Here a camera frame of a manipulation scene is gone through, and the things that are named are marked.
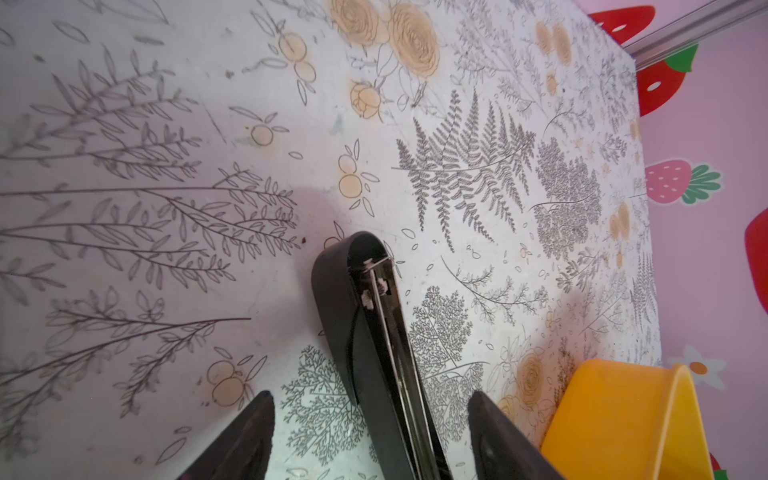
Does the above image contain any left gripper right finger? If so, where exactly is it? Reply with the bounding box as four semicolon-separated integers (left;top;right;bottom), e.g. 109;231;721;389
468;391;564;480

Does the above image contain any long black stapler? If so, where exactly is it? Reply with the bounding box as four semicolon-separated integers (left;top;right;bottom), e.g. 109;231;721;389
311;231;452;479

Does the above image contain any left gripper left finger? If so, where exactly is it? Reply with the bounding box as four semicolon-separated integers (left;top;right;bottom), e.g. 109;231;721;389
178;390;275;480

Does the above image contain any yellow plastic tray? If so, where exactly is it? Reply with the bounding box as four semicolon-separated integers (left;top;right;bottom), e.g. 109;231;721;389
541;359;714;479

